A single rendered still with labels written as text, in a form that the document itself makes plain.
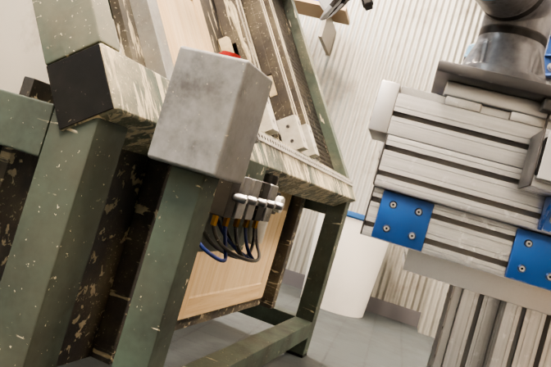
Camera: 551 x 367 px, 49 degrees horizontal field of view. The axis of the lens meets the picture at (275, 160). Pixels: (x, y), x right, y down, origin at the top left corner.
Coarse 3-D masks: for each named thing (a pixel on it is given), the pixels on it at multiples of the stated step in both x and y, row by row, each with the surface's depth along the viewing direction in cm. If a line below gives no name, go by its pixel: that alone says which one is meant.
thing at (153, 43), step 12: (132, 0) 125; (144, 0) 124; (156, 0) 129; (144, 12) 124; (156, 12) 126; (144, 24) 123; (156, 24) 124; (144, 36) 123; (156, 36) 122; (144, 48) 123; (156, 48) 122; (168, 48) 126; (144, 60) 122; (156, 60) 121; (168, 60) 124; (156, 72) 121; (168, 72) 122
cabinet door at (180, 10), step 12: (168, 0) 143; (180, 0) 152; (192, 0) 161; (168, 12) 140; (180, 12) 149; (192, 12) 158; (168, 24) 137; (180, 24) 146; (192, 24) 155; (204, 24) 164; (168, 36) 135; (180, 36) 143; (192, 36) 151; (204, 36) 160; (204, 48) 158
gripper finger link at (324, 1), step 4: (320, 0) 188; (324, 0) 187; (328, 0) 187; (332, 0) 187; (340, 0) 186; (324, 4) 187; (328, 4) 187; (336, 4) 186; (324, 8) 187; (328, 8) 186; (332, 8) 186; (324, 12) 187; (328, 12) 187; (324, 16) 188
